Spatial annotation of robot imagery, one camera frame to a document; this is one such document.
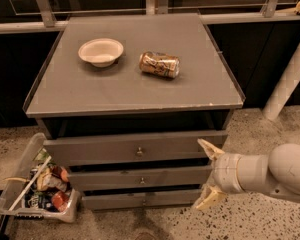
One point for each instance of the grey drawer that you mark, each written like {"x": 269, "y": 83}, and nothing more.
{"x": 124, "y": 179}
{"x": 145, "y": 199}
{"x": 126, "y": 148}

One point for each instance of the white diagonal pipe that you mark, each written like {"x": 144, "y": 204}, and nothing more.
{"x": 284, "y": 88}

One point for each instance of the grey bottom drawer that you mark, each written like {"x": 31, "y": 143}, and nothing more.
{"x": 145, "y": 199}

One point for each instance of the orange snack packet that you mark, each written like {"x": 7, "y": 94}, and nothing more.
{"x": 60, "y": 201}

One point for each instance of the cream snack bag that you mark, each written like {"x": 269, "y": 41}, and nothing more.
{"x": 48, "y": 180}

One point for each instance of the white stick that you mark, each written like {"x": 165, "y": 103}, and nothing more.
{"x": 27, "y": 187}

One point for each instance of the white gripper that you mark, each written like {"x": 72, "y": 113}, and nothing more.
{"x": 226, "y": 173}

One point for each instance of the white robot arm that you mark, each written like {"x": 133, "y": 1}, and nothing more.
{"x": 276, "y": 175}

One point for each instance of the metal railing frame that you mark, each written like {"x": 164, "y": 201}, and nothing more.
{"x": 26, "y": 16}

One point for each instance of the green snack packet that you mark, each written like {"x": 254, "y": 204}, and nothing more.
{"x": 42, "y": 155}

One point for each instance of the clear plastic bin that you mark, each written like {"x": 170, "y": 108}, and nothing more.
{"x": 24, "y": 172}

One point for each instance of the gold drink can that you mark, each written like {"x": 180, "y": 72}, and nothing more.
{"x": 159, "y": 64}

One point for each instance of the white paper bowl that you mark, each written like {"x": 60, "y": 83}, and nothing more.
{"x": 101, "y": 52}

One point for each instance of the grey drawer cabinet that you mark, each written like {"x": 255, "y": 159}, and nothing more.
{"x": 73, "y": 98}

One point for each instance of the grey top drawer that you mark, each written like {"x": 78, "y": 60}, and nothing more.
{"x": 126, "y": 148}

